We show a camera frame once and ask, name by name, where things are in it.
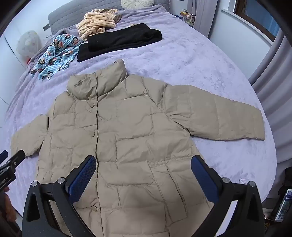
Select beige puffer jacket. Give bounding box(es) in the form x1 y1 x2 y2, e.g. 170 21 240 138
11 60 265 236

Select person's left hand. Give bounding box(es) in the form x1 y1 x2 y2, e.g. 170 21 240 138
1 187 16 222

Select box with printed label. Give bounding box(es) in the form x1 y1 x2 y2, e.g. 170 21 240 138
262 167 292 231

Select white round fan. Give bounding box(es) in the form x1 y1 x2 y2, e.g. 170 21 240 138
16 30 42 59

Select blue monkey print pajamas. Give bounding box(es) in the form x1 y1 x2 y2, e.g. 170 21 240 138
30 34 83 80

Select grey window curtain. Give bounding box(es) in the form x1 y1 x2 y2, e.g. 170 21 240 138
188 1 291 163

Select grey quilted headboard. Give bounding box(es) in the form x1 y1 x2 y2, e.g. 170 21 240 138
48 0 122 35

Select cream striped fleece garment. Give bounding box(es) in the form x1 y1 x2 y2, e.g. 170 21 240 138
76 8 122 40

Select black folded garment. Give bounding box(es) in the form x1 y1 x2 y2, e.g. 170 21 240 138
77 23 162 62

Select lavender plush bed blanket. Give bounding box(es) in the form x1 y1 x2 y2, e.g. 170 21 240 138
0 4 278 237

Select white round pleated cushion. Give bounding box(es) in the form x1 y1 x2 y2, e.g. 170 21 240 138
121 0 154 10

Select dark framed window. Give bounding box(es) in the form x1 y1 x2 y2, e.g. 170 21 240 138
234 0 280 41

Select nightstand clutter items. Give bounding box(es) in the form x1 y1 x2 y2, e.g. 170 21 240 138
180 9 195 26

